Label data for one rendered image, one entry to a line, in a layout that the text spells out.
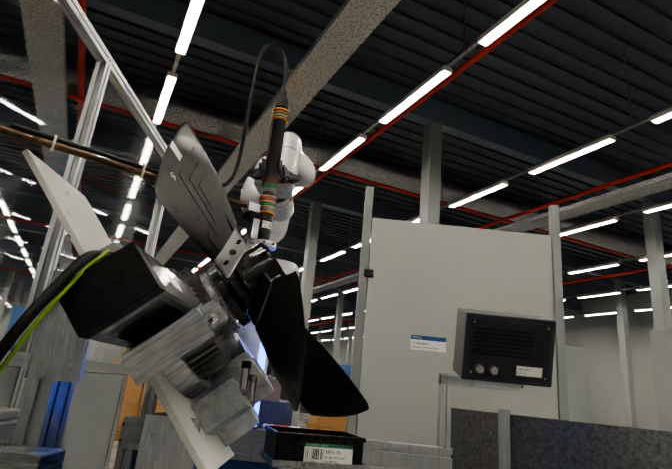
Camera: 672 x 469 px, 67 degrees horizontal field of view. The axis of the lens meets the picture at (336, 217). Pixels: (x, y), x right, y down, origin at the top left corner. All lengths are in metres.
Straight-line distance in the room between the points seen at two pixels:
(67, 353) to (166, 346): 0.31
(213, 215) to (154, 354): 0.30
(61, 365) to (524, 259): 2.70
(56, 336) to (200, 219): 0.35
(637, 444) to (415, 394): 1.08
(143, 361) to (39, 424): 0.33
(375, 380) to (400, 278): 0.60
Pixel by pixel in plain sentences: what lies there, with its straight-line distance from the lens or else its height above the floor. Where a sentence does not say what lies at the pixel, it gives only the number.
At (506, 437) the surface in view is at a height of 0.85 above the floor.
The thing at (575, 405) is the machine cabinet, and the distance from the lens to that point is 11.53.
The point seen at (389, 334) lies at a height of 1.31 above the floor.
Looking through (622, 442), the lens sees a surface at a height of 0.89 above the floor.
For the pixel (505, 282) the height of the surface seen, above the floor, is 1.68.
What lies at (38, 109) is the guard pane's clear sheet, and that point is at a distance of 1.74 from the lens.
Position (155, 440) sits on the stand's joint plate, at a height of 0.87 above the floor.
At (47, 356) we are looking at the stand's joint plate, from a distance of 1.11.
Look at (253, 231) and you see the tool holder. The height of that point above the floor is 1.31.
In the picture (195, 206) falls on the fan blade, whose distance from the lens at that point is 0.95.
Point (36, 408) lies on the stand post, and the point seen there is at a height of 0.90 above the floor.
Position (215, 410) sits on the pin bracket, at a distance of 1.04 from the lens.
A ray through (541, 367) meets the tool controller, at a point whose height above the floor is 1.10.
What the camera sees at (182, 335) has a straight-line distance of 0.81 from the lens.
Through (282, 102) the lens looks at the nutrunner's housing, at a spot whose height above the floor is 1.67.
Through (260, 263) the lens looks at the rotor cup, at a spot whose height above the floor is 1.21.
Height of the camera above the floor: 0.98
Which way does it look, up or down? 19 degrees up
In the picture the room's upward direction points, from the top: 6 degrees clockwise
